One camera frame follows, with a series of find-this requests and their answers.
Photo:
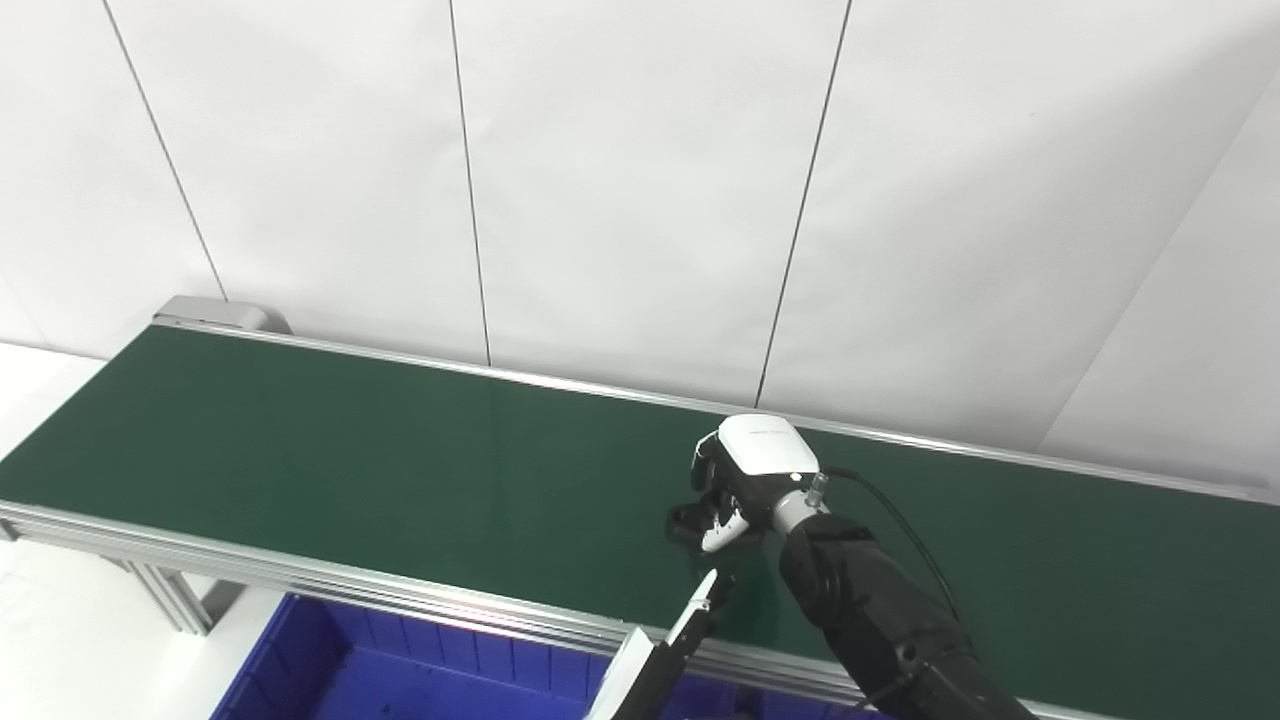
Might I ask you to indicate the green conveyor belt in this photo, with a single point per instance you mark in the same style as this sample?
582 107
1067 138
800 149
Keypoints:
400 460
350 585

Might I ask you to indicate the black flange part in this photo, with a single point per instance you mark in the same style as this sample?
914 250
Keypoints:
685 525

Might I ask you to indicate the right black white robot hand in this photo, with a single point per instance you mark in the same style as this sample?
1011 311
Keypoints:
760 450

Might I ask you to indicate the blue plastic bin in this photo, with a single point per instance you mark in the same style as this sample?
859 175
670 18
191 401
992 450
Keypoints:
400 670
780 705

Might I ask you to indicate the grey conveyor end housing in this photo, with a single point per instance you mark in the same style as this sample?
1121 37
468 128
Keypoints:
215 312

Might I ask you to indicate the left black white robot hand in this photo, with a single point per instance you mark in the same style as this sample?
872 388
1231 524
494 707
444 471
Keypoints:
650 680

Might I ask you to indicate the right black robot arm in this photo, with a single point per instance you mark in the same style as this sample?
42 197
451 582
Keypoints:
870 610

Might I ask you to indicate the aluminium conveyor leg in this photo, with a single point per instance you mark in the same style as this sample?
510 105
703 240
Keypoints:
175 595

